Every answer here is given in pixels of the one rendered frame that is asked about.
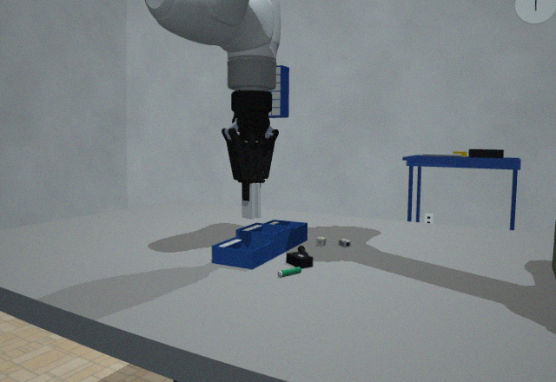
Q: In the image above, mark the green battery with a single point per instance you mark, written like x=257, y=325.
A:
x=288, y=272

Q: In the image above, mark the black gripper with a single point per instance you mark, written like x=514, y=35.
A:
x=250, y=140

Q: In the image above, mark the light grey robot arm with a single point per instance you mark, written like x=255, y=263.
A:
x=251, y=38

